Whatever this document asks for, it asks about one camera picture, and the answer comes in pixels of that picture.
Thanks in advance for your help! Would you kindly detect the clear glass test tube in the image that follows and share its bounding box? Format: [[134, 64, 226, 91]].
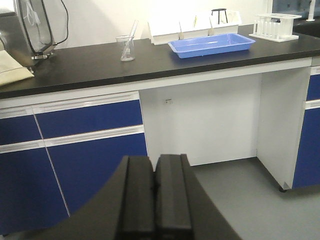
[[120, 20, 139, 62]]

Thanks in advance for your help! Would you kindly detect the white left storage bin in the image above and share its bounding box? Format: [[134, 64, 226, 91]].
[[148, 20, 181, 45]]

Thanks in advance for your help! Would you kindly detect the blue and white lab cabinet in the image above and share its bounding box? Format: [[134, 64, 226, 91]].
[[0, 57, 320, 234]]

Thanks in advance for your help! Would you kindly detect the beige cloth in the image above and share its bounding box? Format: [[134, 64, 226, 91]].
[[0, 50, 34, 86]]

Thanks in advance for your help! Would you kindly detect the black cable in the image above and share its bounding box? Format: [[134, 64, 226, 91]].
[[51, 0, 70, 46]]

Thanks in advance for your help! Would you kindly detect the white test tube rack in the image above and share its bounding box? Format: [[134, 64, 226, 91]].
[[249, 13, 302, 43]]

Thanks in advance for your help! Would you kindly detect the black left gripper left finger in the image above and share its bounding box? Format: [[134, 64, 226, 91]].
[[115, 155, 156, 240]]

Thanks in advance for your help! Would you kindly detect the white middle storage bin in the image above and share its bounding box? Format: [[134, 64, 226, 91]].
[[179, 14, 211, 39]]

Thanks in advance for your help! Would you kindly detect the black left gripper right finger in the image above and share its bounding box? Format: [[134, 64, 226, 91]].
[[155, 154, 193, 240]]

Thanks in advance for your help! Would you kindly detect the blue plastic tray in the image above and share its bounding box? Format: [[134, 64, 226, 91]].
[[168, 33, 256, 59]]

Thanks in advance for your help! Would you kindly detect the black wire tripod stand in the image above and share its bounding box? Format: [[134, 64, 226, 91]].
[[211, 8, 229, 25]]

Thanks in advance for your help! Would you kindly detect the glass beaker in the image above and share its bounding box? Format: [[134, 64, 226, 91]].
[[115, 35, 136, 62]]

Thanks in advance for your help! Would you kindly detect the white right storage bin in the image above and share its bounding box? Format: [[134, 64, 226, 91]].
[[209, 8, 242, 36]]

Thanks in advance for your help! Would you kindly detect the steel framed machine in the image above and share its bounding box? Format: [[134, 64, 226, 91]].
[[15, 0, 56, 66]]

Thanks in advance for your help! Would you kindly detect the white storage bin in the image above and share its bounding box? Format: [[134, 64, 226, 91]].
[[179, 14, 211, 39], [209, 8, 242, 36], [148, 20, 181, 45]]

